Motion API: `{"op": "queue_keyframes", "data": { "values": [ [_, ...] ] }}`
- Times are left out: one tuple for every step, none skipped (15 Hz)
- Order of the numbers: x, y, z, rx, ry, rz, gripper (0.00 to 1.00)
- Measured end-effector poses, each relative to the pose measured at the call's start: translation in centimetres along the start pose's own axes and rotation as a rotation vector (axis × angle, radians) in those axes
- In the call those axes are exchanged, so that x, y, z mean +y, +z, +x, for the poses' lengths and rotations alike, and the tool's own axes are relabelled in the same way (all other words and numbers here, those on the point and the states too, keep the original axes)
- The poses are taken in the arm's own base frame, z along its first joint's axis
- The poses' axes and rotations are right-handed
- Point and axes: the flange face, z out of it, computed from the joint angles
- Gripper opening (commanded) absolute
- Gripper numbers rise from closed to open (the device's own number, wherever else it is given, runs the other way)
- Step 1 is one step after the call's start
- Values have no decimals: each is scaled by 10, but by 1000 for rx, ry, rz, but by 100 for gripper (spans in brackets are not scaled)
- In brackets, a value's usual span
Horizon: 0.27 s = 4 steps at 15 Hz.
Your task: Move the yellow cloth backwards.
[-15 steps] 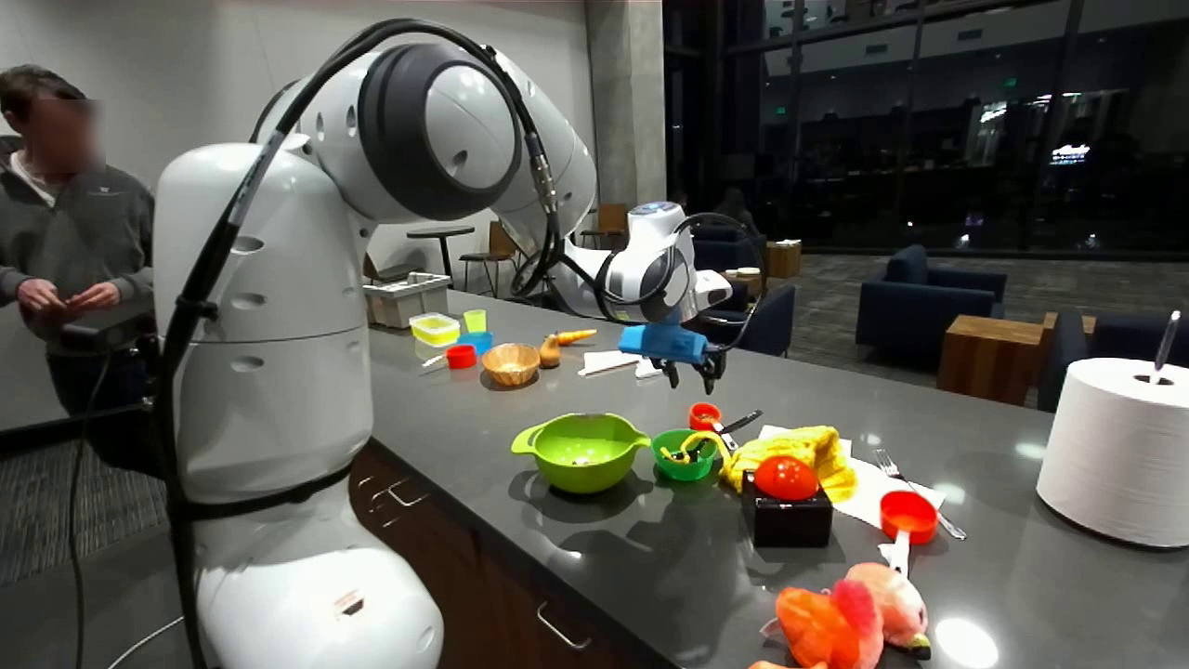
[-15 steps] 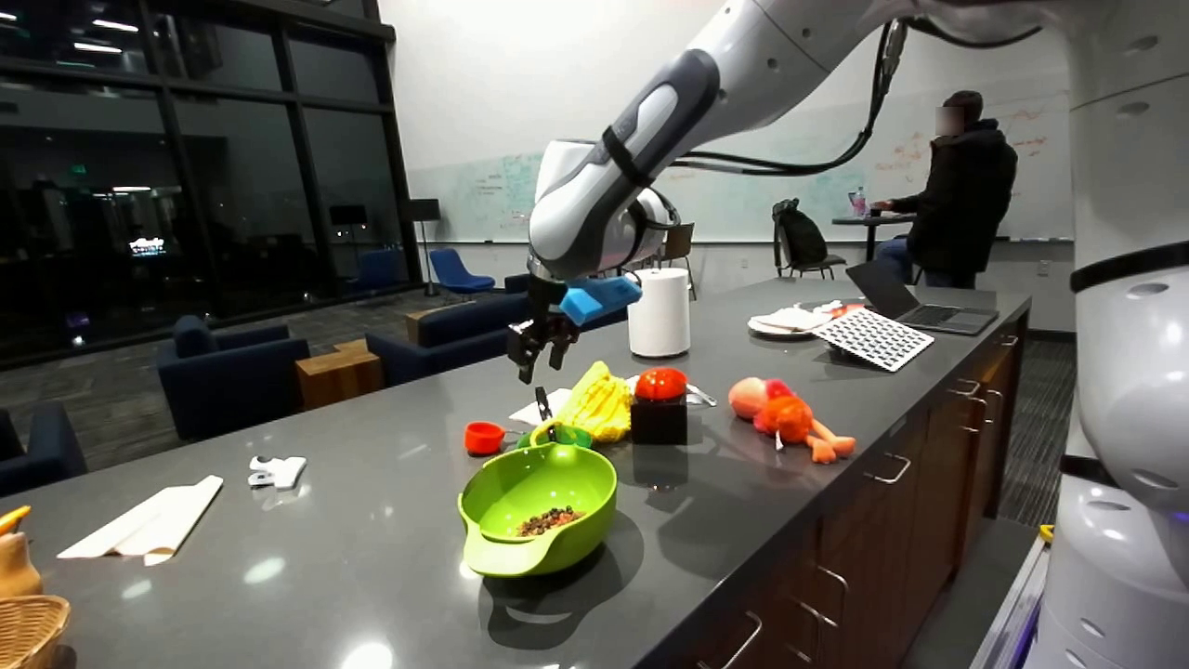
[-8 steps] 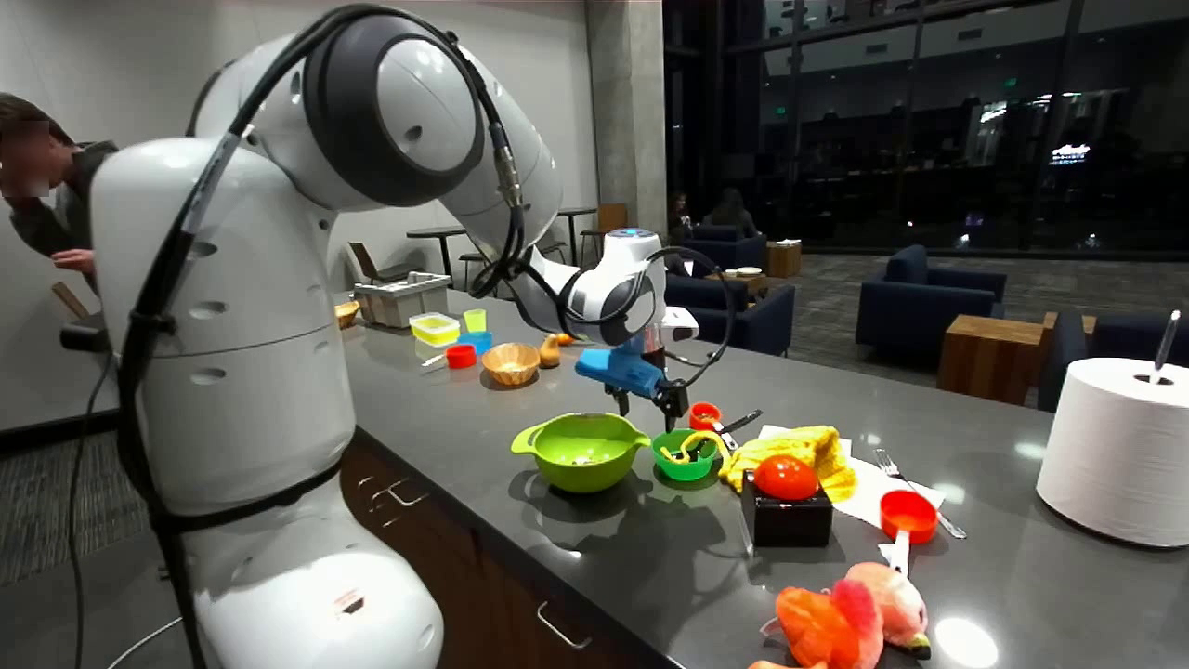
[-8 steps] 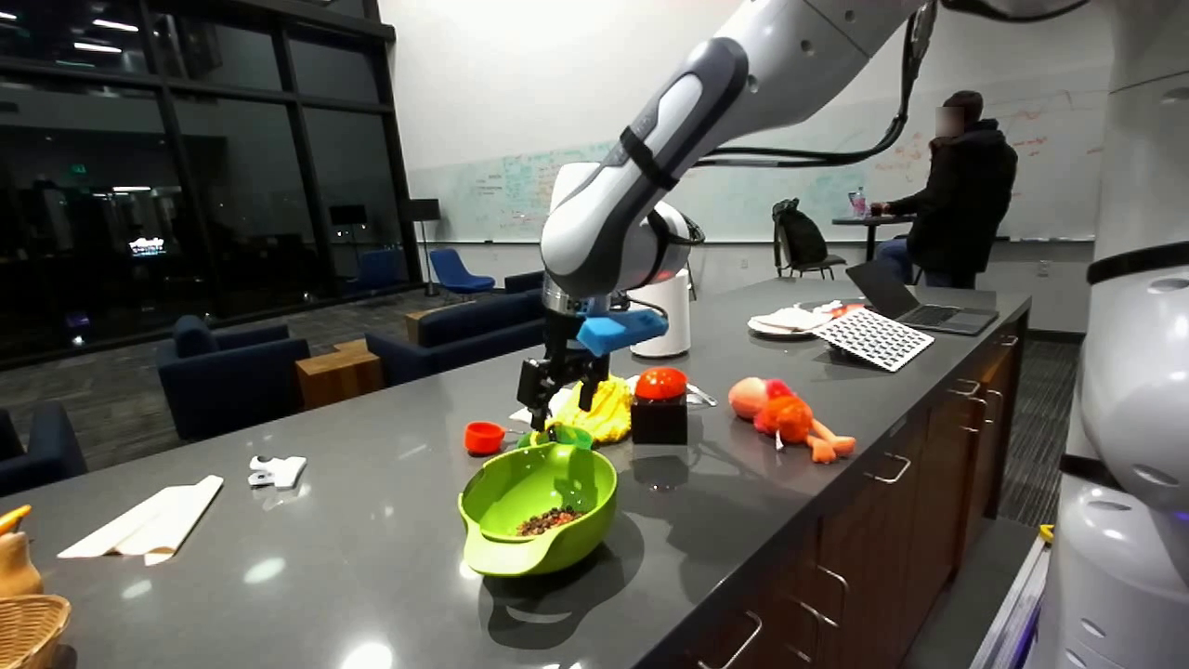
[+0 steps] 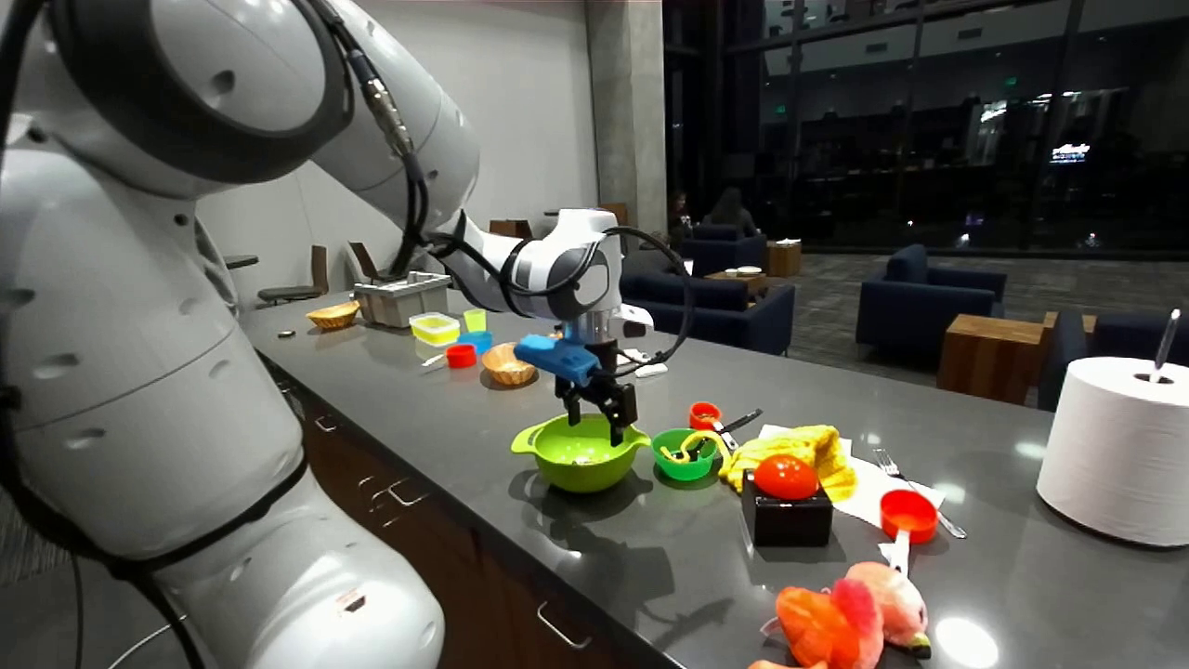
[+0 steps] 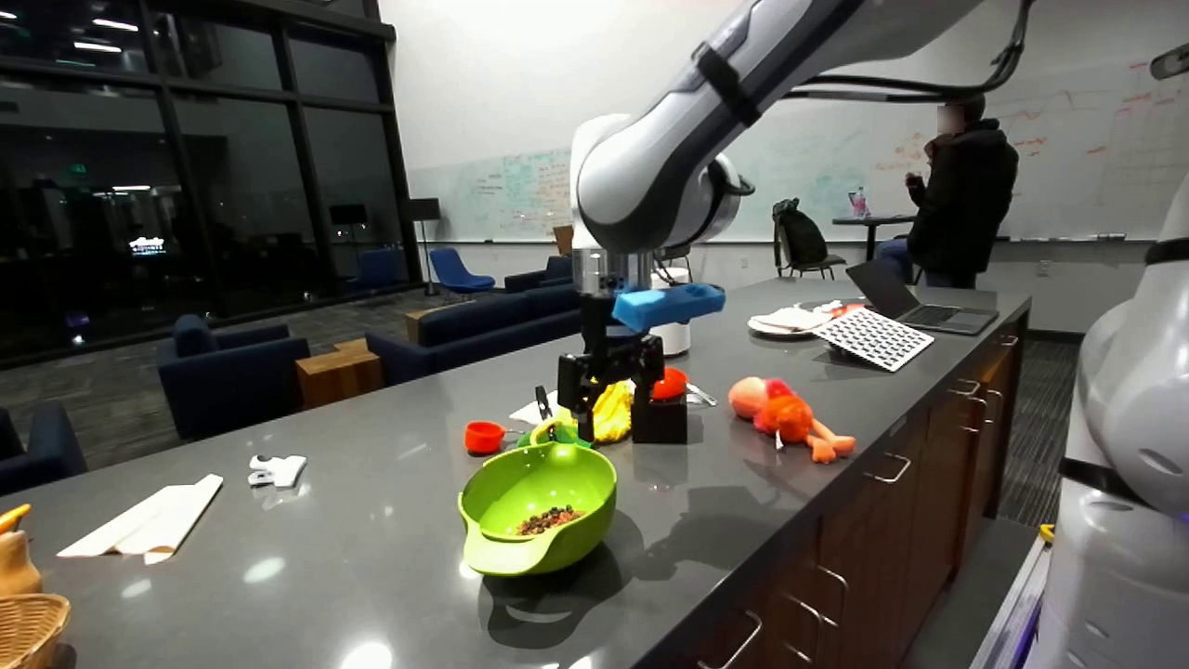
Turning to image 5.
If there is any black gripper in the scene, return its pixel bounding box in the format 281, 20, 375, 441
554, 343, 644, 451

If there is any lime green bowl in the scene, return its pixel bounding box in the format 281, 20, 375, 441
508, 410, 654, 497

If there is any small green measuring cup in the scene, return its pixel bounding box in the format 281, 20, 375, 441
652, 424, 730, 489

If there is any black spoon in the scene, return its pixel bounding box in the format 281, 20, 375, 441
711, 406, 764, 438

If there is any tiny red measuring cup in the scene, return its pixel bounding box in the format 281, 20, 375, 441
416, 343, 482, 376

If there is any blue sofa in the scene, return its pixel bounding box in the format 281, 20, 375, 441
618, 264, 799, 359

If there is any yellow plastic container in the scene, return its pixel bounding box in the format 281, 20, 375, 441
408, 310, 465, 349

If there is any dark cabinet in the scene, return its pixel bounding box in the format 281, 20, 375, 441
276, 368, 674, 669

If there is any low wooden table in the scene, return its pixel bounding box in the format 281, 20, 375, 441
705, 259, 777, 300

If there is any black box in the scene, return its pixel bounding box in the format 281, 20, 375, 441
738, 476, 835, 549

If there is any metal pan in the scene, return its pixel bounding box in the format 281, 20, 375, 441
353, 271, 457, 332

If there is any seated person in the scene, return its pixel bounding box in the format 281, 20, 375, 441
705, 181, 758, 243

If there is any small wooden box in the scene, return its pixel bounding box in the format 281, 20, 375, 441
761, 234, 806, 280

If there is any white paper sheet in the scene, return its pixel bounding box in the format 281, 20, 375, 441
751, 420, 960, 533

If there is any orange pink plush toy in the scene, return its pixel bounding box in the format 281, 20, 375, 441
748, 557, 936, 669

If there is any large red measuring cup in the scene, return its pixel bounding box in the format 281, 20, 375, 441
877, 488, 945, 581

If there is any small dark table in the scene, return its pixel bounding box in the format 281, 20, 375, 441
254, 282, 327, 310

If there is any blue armchair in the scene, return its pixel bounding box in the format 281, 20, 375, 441
851, 243, 1012, 373

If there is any clear plastic fork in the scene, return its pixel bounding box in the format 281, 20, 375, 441
928, 502, 974, 547

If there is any wooden cube table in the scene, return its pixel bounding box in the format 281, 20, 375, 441
936, 310, 1052, 406

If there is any dark lounge chair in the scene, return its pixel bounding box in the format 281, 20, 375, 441
1037, 310, 1189, 416

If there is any white paper towel roll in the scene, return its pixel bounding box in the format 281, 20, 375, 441
1033, 353, 1189, 549

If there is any metal paper towel rod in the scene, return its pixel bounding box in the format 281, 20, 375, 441
1147, 306, 1185, 381

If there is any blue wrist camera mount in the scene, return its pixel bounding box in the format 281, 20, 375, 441
512, 332, 607, 386

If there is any black looped gripper cable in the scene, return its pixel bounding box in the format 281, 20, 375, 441
607, 224, 699, 368

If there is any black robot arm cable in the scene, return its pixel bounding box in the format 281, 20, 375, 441
295, 0, 438, 282

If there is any bright wall screen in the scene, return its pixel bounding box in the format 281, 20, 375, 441
1049, 139, 1095, 170

